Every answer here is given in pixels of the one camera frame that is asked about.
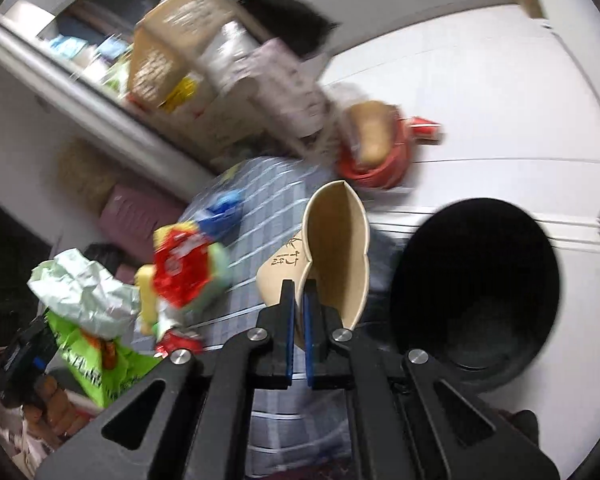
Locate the blue wrapper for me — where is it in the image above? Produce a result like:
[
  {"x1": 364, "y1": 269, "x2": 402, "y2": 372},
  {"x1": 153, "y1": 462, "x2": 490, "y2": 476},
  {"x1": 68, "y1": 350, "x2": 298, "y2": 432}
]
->
[{"x1": 194, "y1": 190, "x2": 245, "y2": 240}]

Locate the black trash bin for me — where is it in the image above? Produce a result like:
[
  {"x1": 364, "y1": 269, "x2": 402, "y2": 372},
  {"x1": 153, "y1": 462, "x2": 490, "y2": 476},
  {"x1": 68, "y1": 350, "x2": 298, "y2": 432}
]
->
[{"x1": 387, "y1": 198, "x2": 560, "y2": 392}]

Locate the beige perforated basket lower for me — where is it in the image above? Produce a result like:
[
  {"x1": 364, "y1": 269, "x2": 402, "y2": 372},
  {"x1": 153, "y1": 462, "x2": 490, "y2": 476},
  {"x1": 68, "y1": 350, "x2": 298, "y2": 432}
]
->
[{"x1": 147, "y1": 98, "x2": 285, "y2": 167}]

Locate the black garment hanging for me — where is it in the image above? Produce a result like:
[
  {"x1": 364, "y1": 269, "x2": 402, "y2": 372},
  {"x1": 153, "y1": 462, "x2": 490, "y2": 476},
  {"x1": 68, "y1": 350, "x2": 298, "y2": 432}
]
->
[{"x1": 234, "y1": 0, "x2": 339, "y2": 60}]

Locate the pink plastic stool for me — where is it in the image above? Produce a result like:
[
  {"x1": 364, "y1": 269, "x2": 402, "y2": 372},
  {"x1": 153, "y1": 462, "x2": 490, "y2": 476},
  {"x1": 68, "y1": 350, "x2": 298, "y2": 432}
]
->
[{"x1": 98, "y1": 184, "x2": 185, "y2": 263}]

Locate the butternut squash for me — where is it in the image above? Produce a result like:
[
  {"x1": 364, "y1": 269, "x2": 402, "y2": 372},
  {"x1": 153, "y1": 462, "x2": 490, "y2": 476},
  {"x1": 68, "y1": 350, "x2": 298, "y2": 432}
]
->
[{"x1": 346, "y1": 100, "x2": 396, "y2": 169}]

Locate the patterned cloth towel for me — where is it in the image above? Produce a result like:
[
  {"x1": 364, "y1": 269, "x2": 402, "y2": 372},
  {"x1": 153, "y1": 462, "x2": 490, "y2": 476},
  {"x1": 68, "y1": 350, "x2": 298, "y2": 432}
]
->
[{"x1": 204, "y1": 22, "x2": 332, "y2": 139}]

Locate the green sponge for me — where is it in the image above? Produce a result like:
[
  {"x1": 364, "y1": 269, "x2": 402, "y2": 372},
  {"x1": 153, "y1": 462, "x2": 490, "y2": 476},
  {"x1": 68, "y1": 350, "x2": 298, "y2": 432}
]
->
[{"x1": 197, "y1": 243, "x2": 232, "y2": 309}]

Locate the beige perforated basket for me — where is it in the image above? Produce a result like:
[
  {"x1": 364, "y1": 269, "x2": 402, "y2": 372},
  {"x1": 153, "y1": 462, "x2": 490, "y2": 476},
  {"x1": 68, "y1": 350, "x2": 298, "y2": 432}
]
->
[
  {"x1": 126, "y1": 0, "x2": 261, "y2": 111},
  {"x1": 147, "y1": 98, "x2": 285, "y2": 167}
]

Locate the green snack bag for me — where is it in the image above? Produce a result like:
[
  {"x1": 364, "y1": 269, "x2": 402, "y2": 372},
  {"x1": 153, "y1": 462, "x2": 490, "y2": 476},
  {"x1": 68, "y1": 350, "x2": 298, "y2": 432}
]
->
[{"x1": 45, "y1": 310, "x2": 161, "y2": 408}]

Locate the red plastic basket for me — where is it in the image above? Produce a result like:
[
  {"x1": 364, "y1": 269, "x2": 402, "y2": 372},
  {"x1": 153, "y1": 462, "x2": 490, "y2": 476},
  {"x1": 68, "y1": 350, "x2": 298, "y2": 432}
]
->
[{"x1": 336, "y1": 107, "x2": 414, "y2": 190}]

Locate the small red packet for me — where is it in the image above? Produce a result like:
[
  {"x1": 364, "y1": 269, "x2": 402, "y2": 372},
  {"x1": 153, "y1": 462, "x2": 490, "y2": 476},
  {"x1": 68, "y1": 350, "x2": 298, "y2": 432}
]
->
[{"x1": 155, "y1": 328, "x2": 204, "y2": 358}]

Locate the beige perforated basket upper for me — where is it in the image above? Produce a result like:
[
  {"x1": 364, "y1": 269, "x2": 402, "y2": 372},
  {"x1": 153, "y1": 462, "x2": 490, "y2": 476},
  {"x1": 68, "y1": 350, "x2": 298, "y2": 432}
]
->
[{"x1": 126, "y1": 0, "x2": 261, "y2": 111}]

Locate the beige paper cup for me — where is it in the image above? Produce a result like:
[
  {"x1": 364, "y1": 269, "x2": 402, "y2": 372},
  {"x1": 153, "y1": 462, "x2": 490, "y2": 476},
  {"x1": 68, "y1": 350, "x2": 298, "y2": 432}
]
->
[{"x1": 256, "y1": 180, "x2": 370, "y2": 348}]

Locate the red paper cup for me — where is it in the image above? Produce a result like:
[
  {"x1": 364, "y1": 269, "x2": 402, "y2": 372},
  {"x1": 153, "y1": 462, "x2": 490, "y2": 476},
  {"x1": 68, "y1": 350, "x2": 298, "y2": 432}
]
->
[{"x1": 407, "y1": 116, "x2": 442, "y2": 144}]

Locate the red snack bag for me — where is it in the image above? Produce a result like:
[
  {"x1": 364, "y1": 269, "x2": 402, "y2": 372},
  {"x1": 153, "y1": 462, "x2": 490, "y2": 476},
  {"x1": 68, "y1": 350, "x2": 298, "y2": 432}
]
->
[{"x1": 152, "y1": 221, "x2": 211, "y2": 309}]

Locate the wooden shelf rack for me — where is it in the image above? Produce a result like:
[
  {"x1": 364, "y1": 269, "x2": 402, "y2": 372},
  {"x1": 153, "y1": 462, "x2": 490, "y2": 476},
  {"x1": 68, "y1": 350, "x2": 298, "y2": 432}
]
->
[{"x1": 124, "y1": 0, "x2": 332, "y2": 162}]

